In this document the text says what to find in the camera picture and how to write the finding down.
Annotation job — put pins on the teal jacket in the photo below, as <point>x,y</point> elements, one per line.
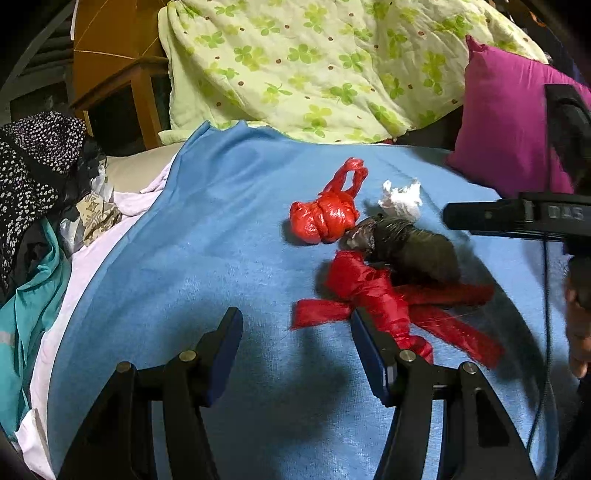
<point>32,300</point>

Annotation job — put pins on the knotted red plastic bag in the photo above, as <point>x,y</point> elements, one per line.
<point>323,217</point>

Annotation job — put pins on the person's right hand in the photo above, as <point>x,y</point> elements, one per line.
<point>581,337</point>

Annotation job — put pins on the magenta pillow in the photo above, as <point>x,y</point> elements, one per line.
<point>503,124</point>

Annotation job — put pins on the black white dotted garment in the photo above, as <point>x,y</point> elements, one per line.
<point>27,184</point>

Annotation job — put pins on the green clover quilt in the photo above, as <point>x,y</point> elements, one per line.
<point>300,60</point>

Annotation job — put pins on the dark grey plastic bag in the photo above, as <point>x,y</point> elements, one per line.
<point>415,251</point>

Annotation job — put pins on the blue blanket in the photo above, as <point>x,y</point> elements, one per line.
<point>207,254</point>

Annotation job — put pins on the pale lilac sheet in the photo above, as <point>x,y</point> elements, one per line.
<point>78,286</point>

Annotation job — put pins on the white tissue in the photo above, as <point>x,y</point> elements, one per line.
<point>401,201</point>

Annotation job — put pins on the long red plastic bag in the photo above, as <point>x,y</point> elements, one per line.
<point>364,281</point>

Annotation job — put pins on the beige patterned cloth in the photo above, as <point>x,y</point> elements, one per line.
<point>94,217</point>

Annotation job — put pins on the orange wooden cabinet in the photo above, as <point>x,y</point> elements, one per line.
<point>106,32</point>

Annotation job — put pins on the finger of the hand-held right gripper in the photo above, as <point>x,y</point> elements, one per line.
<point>485,216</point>

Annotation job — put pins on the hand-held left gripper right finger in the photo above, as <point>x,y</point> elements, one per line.
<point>369,355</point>

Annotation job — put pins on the beige pillow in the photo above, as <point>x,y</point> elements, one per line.
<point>138,166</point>

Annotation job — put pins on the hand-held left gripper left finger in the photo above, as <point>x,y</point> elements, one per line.
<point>226,350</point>

